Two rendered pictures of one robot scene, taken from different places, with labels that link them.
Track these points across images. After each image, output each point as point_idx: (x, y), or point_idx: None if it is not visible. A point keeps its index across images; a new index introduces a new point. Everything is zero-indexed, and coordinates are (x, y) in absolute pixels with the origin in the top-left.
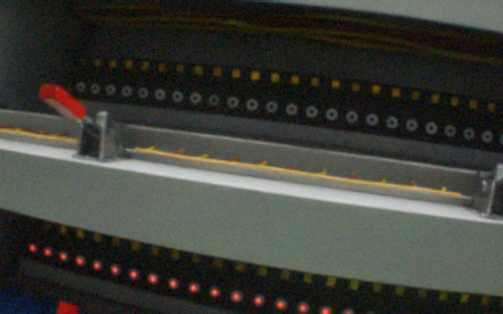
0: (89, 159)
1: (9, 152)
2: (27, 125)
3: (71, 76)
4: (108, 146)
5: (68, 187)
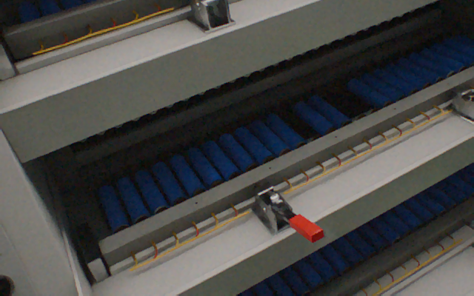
0: (286, 227)
1: (229, 268)
2: (169, 231)
3: None
4: None
5: (282, 251)
